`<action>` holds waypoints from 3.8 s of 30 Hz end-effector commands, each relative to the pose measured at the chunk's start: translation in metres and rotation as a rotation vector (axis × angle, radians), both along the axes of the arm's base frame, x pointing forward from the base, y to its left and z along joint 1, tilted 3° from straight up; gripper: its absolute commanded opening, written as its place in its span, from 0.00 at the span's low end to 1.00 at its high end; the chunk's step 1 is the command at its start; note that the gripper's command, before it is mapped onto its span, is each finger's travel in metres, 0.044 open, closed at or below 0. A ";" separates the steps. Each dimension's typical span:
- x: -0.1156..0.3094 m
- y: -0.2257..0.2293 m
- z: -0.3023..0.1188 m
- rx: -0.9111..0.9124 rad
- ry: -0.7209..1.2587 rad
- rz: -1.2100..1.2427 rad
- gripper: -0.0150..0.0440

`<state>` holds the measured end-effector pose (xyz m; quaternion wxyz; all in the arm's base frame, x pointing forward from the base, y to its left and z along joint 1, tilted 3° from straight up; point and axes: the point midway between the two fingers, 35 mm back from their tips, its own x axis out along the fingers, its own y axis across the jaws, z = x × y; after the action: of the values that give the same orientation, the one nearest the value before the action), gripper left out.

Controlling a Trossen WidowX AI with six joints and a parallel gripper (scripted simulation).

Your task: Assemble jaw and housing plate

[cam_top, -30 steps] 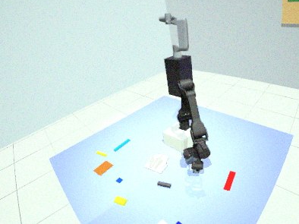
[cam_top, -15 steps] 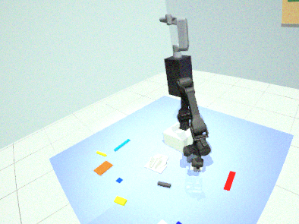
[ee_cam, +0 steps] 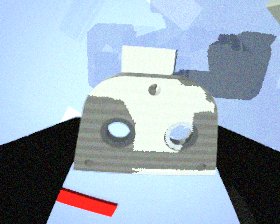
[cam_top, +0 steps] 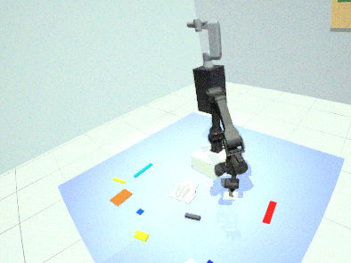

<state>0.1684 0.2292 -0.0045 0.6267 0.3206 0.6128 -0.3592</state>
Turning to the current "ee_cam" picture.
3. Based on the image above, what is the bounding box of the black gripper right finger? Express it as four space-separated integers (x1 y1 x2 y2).
216 126 280 224

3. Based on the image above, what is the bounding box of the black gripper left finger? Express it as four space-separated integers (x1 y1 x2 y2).
0 117 81 224

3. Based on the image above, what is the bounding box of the red flat bar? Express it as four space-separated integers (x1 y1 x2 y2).
56 188 117 217

